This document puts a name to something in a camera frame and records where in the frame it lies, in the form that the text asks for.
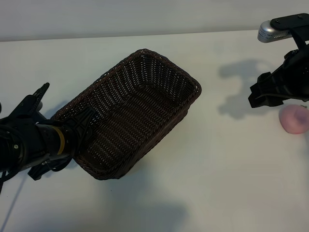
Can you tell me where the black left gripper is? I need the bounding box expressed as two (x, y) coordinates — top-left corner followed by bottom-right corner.
(64, 108), (96, 155)

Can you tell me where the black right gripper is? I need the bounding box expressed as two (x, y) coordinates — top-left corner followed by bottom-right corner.
(248, 49), (302, 108)

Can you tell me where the pink peach with green leaf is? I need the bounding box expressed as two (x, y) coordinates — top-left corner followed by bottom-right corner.
(279, 104), (309, 134)

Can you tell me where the dark brown wicker basket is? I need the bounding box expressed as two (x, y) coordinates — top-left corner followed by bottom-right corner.
(50, 48), (201, 181)

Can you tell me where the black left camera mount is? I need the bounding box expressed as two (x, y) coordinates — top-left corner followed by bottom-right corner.
(13, 82), (50, 121)

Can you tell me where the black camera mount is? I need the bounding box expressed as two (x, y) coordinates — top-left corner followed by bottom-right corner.
(13, 82), (50, 121)
(269, 14), (309, 53)

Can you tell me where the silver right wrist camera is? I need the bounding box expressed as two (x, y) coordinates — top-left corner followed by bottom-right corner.
(257, 21), (294, 44)

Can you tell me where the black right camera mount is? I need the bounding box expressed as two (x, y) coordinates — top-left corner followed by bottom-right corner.
(269, 14), (309, 53)

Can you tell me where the black braided cable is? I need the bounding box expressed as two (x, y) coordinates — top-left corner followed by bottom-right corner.
(0, 169), (15, 194)

